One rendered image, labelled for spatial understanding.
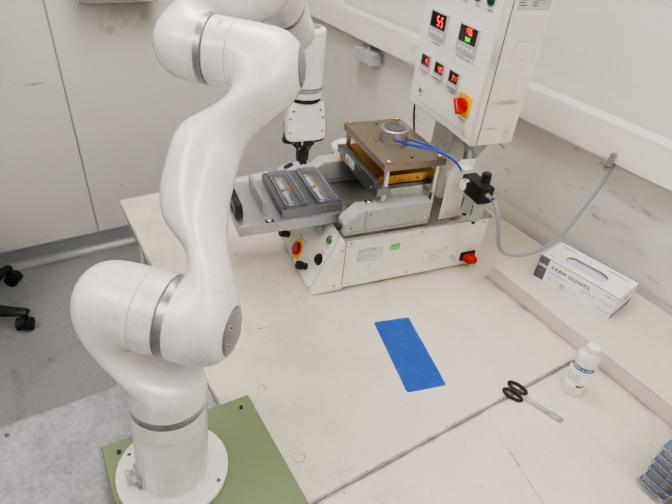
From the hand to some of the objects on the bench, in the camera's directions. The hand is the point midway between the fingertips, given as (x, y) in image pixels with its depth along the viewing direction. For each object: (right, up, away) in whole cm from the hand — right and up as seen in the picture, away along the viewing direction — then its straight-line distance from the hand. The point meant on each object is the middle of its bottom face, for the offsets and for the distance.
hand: (302, 155), depth 131 cm
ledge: (+88, -52, -1) cm, 102 cm away
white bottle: (+64, -57, -11) cm, 87 cm away
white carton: (+78, -35, +13) cm, 86 cm away
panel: (-5, -27, +19) cm, 33 cm away
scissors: (+54, -59, -16) cm, 81 cm away
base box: (+21, -24, +28) cm, 42 cm away
